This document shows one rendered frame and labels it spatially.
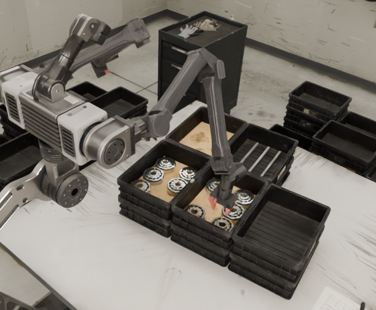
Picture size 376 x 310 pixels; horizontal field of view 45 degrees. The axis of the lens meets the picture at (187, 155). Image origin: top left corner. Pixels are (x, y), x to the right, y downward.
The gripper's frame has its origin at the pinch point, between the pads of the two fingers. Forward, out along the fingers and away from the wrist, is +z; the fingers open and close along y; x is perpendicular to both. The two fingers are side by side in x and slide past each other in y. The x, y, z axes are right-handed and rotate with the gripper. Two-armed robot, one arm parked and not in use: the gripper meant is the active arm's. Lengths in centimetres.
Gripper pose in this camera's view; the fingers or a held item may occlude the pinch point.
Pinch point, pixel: (220, 210)
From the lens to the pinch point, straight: 193.8
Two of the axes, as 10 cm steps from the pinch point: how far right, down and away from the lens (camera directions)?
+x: -5.4, 4.7, -7.0
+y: -8.3, -4.2, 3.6
